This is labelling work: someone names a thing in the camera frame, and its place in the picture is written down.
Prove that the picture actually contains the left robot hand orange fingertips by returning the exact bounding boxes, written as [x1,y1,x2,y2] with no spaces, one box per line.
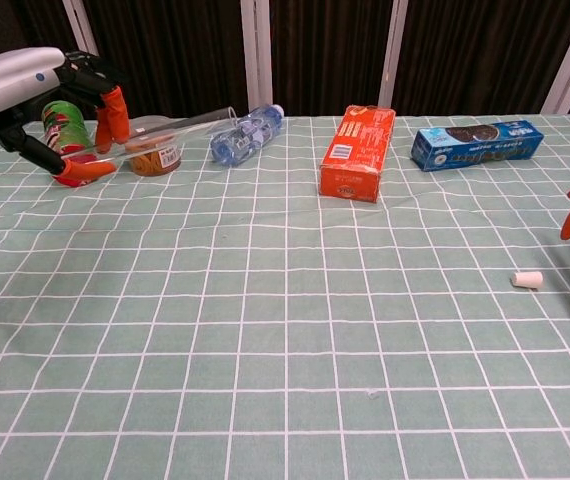
[0,46,131,182]

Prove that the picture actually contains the white stopper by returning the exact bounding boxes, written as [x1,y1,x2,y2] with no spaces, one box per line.
[509,270,545,290]

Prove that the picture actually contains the clear glass test tube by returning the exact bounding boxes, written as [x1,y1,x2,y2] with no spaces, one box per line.
[59,106,239,164]

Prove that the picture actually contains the green chips can red lid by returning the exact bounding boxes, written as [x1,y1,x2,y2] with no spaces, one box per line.
[40,99,101,189]

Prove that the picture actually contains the blue cookie box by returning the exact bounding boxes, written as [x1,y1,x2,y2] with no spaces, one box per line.
[410,119,546,173]

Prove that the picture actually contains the clear jar of rubber bands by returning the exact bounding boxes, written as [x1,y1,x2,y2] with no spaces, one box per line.
[119,115,183,177]

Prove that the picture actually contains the dark pleated curtain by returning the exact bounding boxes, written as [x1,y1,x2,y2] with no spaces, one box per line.
[0,0,570,122]

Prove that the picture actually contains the orange cardboard box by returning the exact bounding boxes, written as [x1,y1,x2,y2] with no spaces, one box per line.
[319,104,397,205]

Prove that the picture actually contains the clear plastic water bottle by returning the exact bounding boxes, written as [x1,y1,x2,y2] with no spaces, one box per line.
[209,103,286,167]

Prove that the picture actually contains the green checked tablecloth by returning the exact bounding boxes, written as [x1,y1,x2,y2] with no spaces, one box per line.
[0,113,570,480]

